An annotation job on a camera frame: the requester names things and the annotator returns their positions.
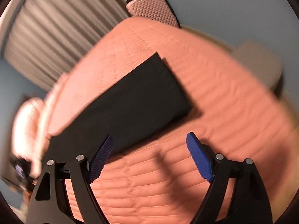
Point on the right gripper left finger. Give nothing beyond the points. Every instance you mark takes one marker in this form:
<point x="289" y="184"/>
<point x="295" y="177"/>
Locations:
<point x="49" y="202"/>

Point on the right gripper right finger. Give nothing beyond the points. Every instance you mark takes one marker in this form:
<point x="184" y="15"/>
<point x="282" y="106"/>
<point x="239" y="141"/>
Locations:
<point x="249" y="201"/>

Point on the black pants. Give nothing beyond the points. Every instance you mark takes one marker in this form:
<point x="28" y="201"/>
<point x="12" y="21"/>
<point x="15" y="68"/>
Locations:
<point x="143" y="102"/>

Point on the pink dotted pillow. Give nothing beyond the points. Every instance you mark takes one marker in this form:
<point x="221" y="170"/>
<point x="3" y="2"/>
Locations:
<point x="25" y="127"/>

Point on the light pink blanket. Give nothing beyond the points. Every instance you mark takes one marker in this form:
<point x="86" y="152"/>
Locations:
<point x="41" y="143"/>

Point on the orange quilted bedspread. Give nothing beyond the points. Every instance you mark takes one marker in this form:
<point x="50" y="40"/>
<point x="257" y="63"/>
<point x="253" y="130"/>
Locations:
<point x="158" y="182"/>

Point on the beige stool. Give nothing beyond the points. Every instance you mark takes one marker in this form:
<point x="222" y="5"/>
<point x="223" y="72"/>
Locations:
<point x="262" y="62"/>

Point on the grey pleated curtain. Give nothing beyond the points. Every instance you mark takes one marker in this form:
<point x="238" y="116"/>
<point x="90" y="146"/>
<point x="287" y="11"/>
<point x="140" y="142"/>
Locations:
<point x="42" y="39"/>

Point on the pink textured suitcase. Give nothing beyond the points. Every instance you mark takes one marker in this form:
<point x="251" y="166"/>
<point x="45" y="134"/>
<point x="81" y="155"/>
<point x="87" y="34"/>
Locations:
<point x="157" y="10"/>

